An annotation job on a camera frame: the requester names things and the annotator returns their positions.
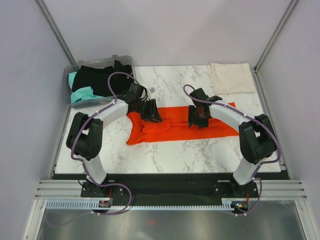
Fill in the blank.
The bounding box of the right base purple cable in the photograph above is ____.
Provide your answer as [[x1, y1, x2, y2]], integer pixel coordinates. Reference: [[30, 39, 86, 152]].
[[229, 177, 262, 218]]

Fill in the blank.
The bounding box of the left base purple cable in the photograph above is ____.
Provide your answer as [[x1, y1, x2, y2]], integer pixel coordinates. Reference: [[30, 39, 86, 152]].
[[82, 182, 132, 217]]

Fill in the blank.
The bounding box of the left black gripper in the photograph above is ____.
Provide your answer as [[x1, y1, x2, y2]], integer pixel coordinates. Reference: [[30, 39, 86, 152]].
[[135, 98, 162, 124]]

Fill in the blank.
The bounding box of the orange t-shirt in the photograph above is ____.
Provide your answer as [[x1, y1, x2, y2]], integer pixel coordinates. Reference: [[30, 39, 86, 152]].
[[126, 106, 239, 146]]

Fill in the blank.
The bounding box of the left aluminium frame post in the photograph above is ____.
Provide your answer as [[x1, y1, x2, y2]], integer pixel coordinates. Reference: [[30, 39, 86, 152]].
[[34, 0, 79, 70]]

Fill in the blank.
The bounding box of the white slotted cable duct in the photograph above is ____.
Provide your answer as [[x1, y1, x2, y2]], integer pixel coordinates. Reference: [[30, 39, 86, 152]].
[[44, 198, 258, 211]]

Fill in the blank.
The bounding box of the black garment in bin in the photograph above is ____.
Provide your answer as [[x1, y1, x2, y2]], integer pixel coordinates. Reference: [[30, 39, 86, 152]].
[[72, 60, 134, 97]]

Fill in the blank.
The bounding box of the teal garment in bin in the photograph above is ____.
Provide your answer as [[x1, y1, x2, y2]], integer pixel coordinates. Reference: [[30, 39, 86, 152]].
[[68, 72, 102, 104]]

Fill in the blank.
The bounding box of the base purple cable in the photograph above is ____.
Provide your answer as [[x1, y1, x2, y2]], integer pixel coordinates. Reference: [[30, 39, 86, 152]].
[[82, 182, 132, 217], [229, 177, 262, 218]]

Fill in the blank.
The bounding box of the right aluminium frame post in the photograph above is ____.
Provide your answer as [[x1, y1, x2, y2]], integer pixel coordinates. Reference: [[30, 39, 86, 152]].
[[253, 0, 300, 74]]

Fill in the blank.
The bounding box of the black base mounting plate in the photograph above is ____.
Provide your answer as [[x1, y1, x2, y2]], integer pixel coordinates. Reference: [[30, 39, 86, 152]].
[[52, 171, 291, 207]]

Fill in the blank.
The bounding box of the cream folded cloth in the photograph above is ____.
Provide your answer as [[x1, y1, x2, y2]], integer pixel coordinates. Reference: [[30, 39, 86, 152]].
[[209, 62, 256, 95]]

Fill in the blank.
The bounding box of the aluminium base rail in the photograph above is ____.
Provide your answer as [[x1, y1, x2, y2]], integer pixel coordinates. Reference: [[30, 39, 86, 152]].
[[35, 179, 307, 201]]

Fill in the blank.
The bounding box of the clear plastic storage bin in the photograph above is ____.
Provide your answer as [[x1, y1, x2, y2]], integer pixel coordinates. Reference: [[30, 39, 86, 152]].
[[63, 55, 136, 108]]

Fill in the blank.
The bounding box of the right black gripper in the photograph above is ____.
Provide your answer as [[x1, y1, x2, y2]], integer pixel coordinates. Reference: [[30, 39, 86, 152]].
[[187, 104, 209, 130]]

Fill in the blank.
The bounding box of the aluminium frame post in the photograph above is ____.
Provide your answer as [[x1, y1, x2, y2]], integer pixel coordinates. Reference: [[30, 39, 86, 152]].
[[253, 0, 300, 74], [34, 0, 79, 70]]

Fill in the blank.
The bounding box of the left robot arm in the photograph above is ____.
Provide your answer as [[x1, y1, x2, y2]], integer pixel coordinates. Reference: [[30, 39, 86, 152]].
[[66, 83, 163, 197]]

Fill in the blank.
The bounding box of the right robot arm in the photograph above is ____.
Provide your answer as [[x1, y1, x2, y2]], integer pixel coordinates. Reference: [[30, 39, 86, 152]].
[[183, 84, 282, 197]]

